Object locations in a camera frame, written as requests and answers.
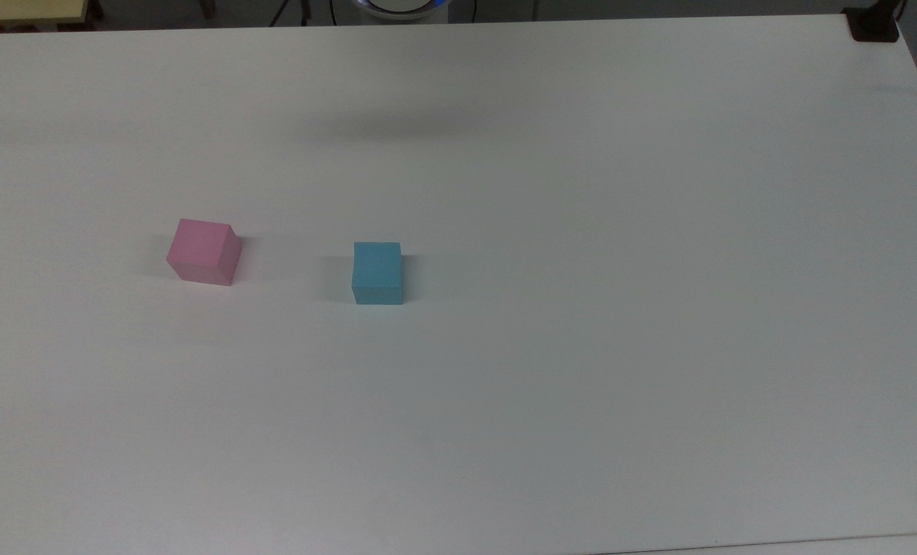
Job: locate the blue cube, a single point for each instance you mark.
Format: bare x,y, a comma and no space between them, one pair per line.
377,270

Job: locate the black table clamp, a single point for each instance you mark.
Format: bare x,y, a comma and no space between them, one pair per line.
875,25

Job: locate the yellow wooden table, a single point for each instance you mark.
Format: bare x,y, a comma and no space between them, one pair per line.
23,9

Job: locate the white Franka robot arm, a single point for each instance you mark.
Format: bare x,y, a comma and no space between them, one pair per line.
398,6

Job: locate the pink cube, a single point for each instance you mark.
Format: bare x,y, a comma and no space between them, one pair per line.
204,250

